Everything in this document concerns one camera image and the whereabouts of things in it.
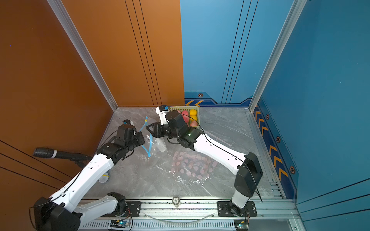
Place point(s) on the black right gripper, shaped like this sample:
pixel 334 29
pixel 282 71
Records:
pixel 158 127

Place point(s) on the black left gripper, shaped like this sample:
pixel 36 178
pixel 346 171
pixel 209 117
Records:
pixel 140 136

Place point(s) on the clear zip-top bag blue zipper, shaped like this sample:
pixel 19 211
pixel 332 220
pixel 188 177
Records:
pixel 152 146

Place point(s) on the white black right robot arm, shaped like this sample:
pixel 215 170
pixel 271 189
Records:
pixel 246 167

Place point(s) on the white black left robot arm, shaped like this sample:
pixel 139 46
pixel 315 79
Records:
pixel 61 211

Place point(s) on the pink-trimmed bag of bags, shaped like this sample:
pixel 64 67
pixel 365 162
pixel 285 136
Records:
pixel 192 168

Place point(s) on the green perforated plastic basket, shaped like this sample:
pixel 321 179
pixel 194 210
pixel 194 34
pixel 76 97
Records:
pixel 190 114

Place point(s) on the blue handheld microphone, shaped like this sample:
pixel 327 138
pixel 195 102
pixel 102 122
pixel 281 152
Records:
pixel 104 178

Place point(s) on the black microphone on stand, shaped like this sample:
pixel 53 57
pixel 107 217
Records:
pixel 80 159

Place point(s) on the round silver knob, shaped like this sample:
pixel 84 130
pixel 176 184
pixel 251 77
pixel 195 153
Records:
pixel 176 201

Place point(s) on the green circuit board left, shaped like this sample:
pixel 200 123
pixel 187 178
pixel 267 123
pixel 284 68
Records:
pixel 119 224

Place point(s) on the green circuit board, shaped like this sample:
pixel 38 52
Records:
pixel 119 224
pixel 241 225

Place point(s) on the green circuit board right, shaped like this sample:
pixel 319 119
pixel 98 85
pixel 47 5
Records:
pixel 241 225

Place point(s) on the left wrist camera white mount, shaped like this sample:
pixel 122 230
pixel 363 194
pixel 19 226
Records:
pixel 128 124

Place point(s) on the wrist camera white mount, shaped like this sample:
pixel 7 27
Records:
pixel 162 110
pixel 128 124

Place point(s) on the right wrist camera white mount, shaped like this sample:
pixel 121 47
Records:
pixel 162 110

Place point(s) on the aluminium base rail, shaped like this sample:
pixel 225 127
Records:
pixel 201 214

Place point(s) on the aluminium corner post left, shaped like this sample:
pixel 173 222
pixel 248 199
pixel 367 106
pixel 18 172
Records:
pixel 66 22

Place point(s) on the aluminium corner post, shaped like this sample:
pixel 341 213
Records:
pixel 285 33
pixel 66 22

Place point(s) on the aluminium corner post right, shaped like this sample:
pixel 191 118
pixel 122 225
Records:
pixel 285 33

